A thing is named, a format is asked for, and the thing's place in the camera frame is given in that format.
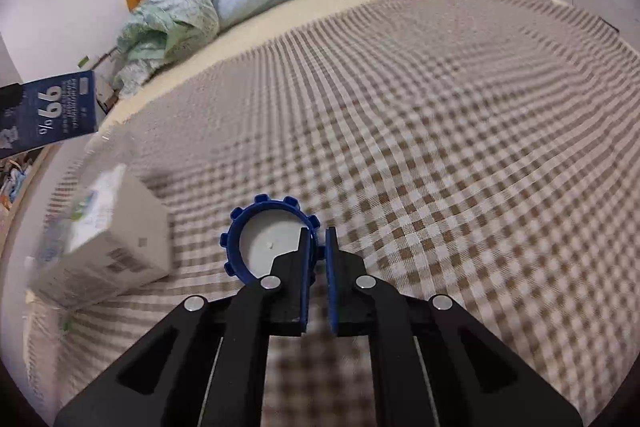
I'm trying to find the blue jar lid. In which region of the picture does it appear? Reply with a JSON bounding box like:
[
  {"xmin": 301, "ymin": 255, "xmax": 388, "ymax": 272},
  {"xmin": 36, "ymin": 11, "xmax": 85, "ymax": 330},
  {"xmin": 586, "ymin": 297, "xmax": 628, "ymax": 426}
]
[{"xmin": 219, "ymin": 194, "xmax": 320, "ymax": 284}]

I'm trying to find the white milk carton box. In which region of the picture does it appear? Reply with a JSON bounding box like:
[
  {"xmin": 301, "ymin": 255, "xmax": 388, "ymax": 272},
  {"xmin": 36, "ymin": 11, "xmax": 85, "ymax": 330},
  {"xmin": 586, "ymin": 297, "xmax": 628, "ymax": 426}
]
[{"xmin": 30, "ymin": 164, "xmax": 172, "ymax": 311}]

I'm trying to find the clutter on window sill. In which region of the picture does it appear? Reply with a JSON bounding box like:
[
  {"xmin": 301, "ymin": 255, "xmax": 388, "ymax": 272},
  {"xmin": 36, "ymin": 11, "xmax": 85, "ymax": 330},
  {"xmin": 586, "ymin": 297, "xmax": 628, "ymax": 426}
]
[{"xmin": 0, "ymin": 147, "xmax": 43, "ymax": 227}]

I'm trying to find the black bedside shelf rack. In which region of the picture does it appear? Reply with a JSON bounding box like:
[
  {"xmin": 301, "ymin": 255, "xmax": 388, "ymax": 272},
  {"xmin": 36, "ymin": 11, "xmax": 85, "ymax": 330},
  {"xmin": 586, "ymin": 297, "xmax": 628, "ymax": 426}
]
[{"xmin": 77, "ymin": 48, "xmax": 122, "ymax": 114}]

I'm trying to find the green floral quilt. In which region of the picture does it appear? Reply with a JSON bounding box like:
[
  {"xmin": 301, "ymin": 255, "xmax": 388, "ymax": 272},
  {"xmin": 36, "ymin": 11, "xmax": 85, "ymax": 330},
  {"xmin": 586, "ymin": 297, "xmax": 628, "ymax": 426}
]
[{"xmin": 111, "ymin": 0, "xmax": 220, "ymax": 98}]

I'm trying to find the cream bed sheet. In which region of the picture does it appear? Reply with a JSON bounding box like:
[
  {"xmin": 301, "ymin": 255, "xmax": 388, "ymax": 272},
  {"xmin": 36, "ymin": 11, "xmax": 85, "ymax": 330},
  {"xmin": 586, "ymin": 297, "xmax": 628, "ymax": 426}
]
[{"xmin": 100, "ymin": 0, "xmax": 373, "ymax": 132}]

